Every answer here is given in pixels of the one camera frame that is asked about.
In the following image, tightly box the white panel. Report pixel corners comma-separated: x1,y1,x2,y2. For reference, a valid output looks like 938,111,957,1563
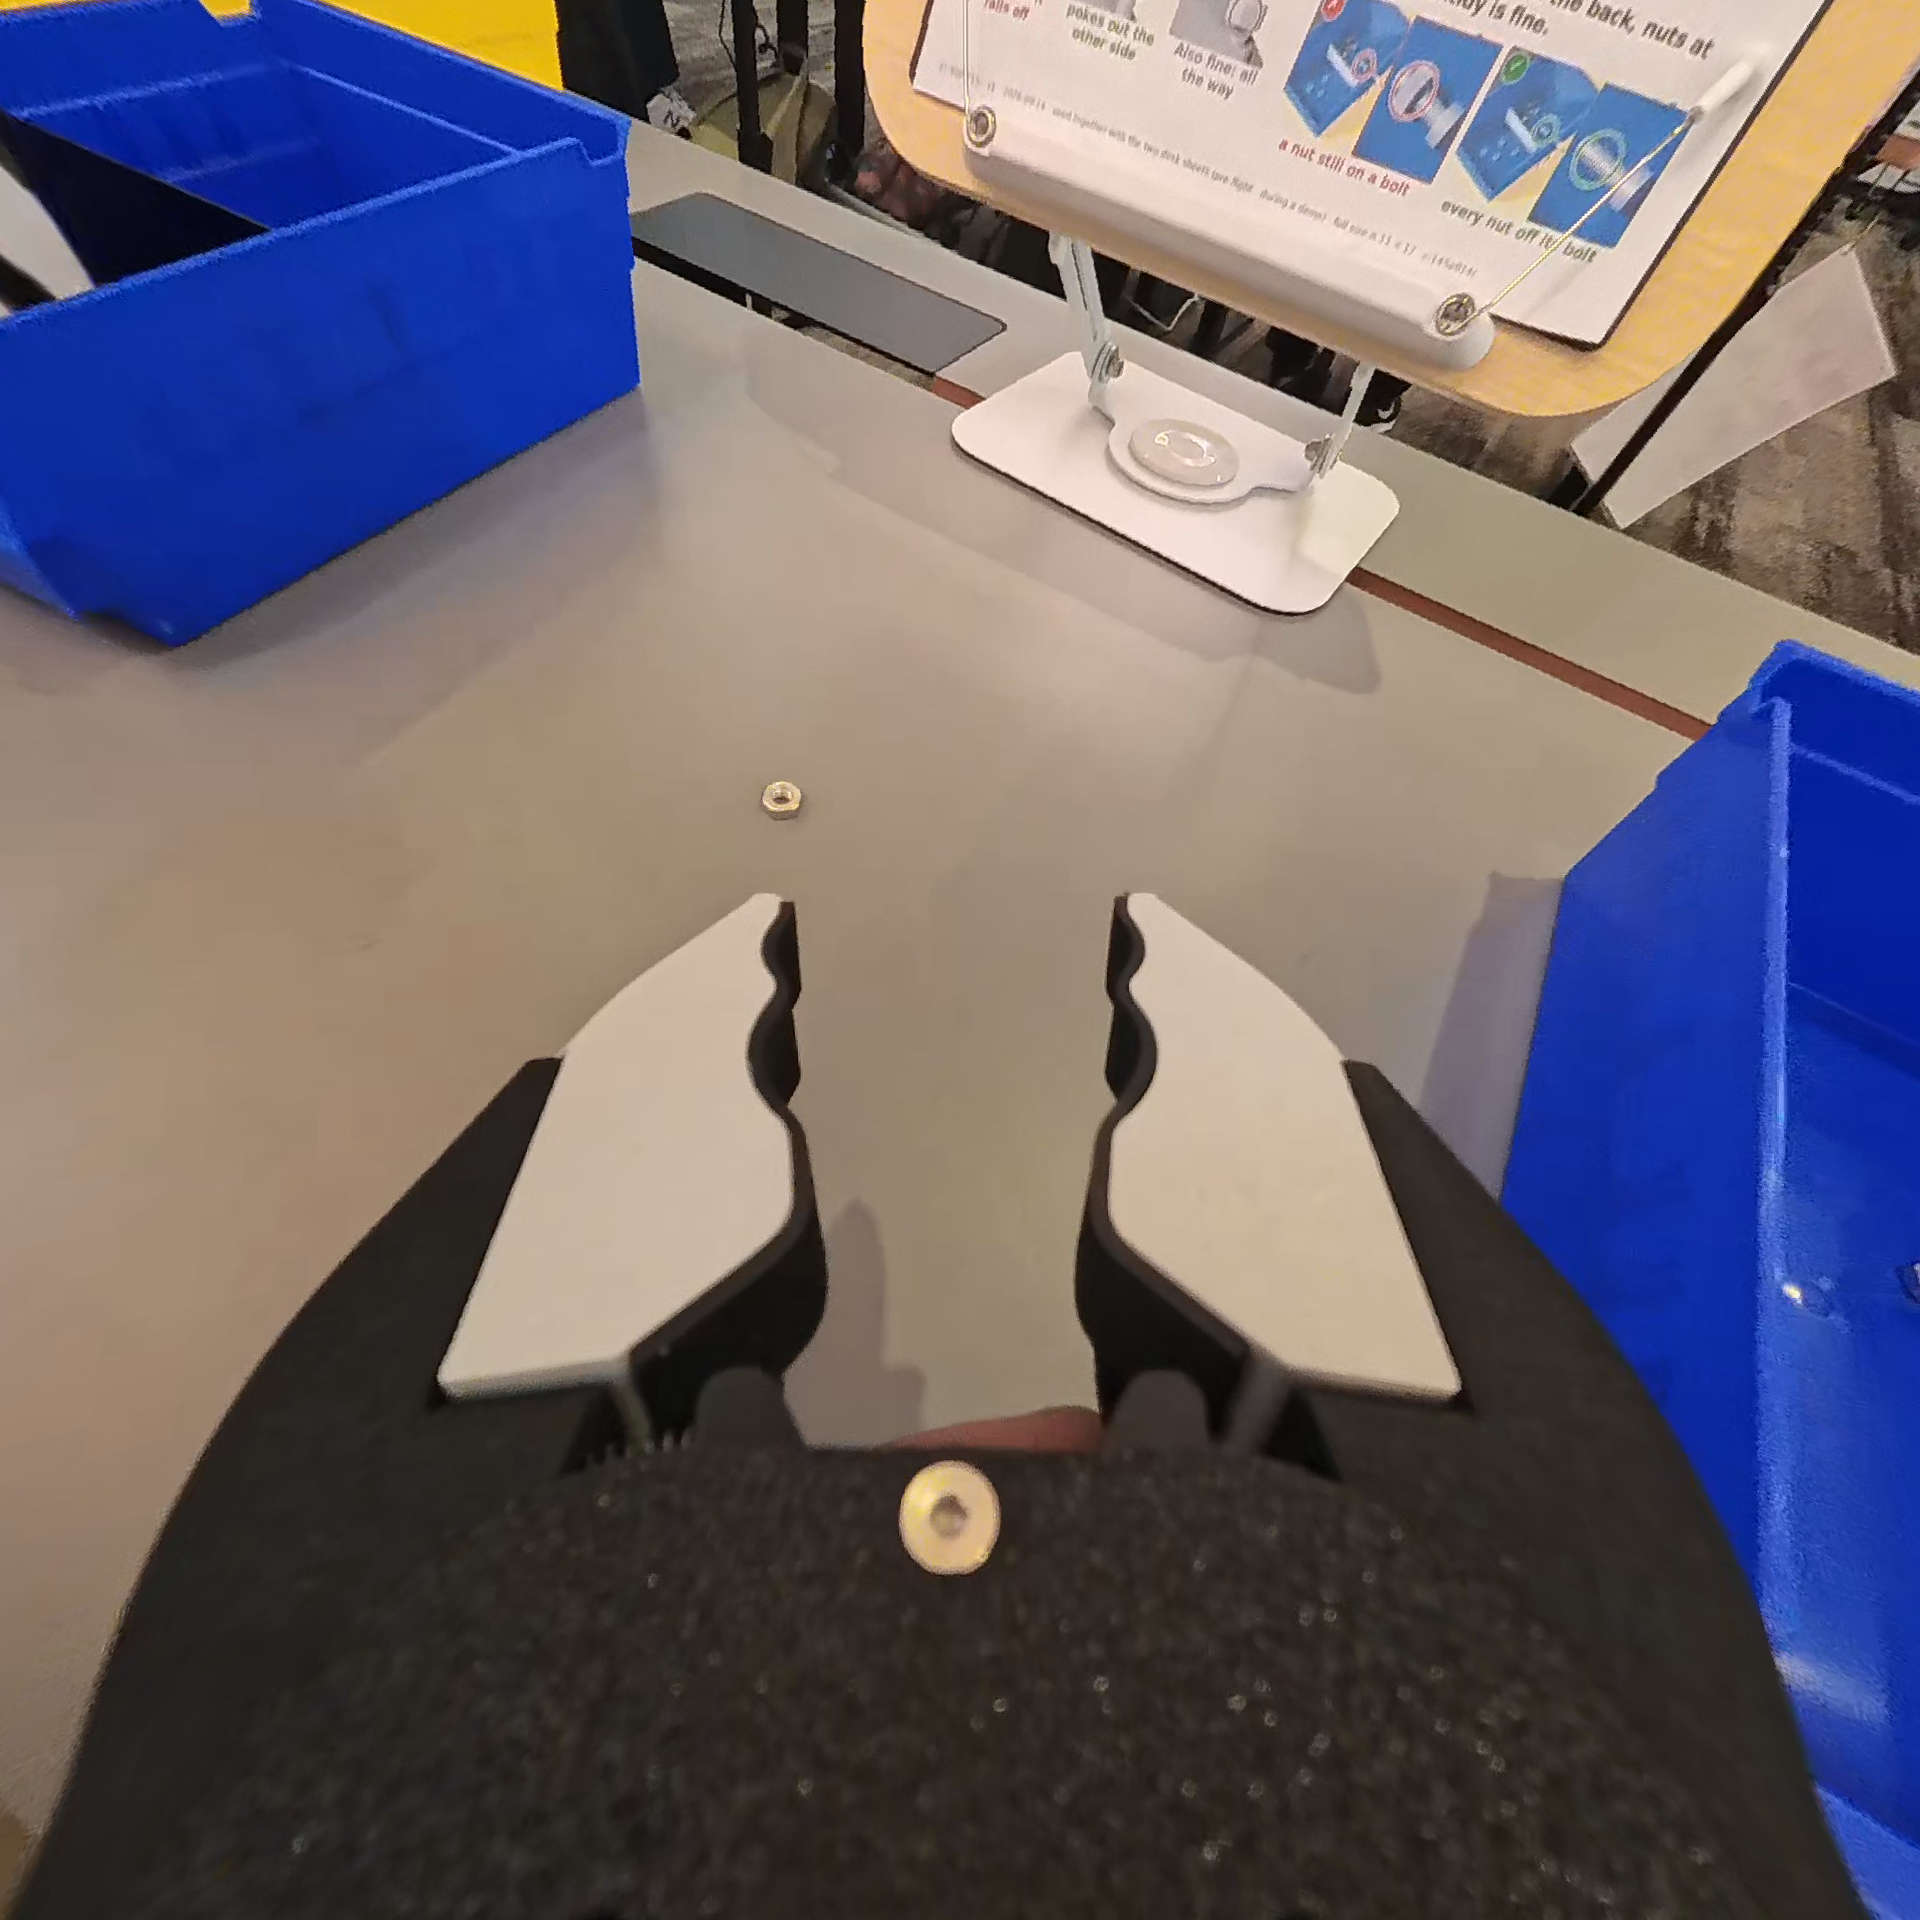
1572,238,1901,532

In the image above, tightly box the instruction sheet on stand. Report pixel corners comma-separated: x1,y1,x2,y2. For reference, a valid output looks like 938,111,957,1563
861,0,1920,425

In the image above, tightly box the white document stand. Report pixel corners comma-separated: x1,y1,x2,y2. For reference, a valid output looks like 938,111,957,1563
949,236,1405,620

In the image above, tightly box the yellow storage bin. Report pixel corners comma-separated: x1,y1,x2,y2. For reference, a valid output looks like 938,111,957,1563
355,0,576,96

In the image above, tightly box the dark flat tablet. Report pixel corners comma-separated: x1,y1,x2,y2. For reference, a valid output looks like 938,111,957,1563
629,193,1010,379

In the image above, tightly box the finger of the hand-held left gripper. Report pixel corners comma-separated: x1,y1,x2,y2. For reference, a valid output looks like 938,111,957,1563
0,134,96,313

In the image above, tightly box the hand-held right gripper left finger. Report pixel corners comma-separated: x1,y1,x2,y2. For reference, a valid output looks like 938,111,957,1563
436,896,832,1457

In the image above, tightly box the blue divided storage bin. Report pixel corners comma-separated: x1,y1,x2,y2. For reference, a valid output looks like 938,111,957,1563
0,0,645,649

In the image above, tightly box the white instruction board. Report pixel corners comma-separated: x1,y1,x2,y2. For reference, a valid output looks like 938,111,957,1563
912,0,1836,376

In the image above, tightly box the person's right hand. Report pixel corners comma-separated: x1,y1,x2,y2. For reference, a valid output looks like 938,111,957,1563
896,1408,1106,1457

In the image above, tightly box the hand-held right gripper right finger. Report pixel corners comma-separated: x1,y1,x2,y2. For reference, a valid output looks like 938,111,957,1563
1074,891,1470,1463

